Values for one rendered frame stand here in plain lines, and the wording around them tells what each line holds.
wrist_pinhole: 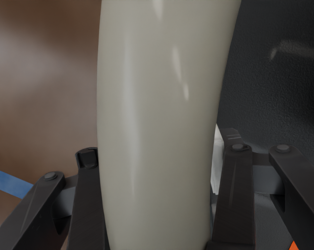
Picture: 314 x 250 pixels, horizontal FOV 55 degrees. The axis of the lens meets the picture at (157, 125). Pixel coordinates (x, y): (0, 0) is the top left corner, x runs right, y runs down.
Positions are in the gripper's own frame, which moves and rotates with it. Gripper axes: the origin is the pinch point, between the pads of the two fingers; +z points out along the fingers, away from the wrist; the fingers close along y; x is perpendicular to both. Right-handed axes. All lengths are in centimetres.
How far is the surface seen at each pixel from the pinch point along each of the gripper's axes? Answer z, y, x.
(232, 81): 84, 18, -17
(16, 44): 92, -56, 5
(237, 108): 83, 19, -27
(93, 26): 90, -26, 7
